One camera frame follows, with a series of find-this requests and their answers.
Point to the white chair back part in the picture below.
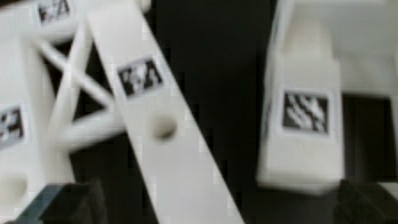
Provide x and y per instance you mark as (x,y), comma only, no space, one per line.
(88,87)

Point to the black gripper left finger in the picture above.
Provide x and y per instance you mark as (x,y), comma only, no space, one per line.
(68,204)

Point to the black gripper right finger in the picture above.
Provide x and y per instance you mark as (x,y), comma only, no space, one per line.
(367,203)

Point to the white chair leg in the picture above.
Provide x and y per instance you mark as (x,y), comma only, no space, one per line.
(301,164)

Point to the white chair seat part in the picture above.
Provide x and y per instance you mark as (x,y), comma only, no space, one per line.
(333,48)

